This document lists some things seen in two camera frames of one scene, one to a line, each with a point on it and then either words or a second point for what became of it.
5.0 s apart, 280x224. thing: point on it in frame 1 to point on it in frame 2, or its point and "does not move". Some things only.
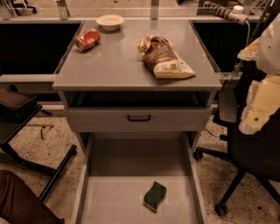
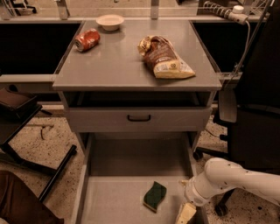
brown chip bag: (162, 58) does not move
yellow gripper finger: (262, 101) to (186, 213)
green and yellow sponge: (154, 196) does not move
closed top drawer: (138, 119) does not move
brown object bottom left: (20, 205) does not move
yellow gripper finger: (250, 52) to (184, 182)
